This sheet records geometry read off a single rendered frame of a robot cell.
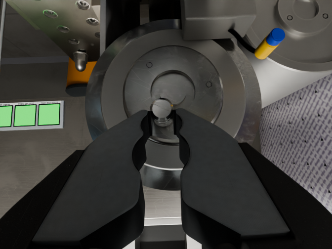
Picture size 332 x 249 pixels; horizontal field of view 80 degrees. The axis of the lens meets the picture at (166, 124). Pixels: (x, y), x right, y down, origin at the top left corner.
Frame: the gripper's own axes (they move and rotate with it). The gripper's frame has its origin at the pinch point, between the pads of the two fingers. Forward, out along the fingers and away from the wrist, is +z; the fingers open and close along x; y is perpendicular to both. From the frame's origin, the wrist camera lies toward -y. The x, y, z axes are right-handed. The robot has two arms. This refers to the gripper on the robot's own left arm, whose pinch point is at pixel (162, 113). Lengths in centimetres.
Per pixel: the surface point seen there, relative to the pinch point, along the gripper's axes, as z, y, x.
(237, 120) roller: 2.6, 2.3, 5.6
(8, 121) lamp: 33, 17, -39
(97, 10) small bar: 28.7, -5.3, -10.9
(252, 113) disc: 3.8, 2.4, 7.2
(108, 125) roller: 2.7, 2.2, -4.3
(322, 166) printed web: 6.9, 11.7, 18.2
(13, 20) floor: 200, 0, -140
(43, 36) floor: 221, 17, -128
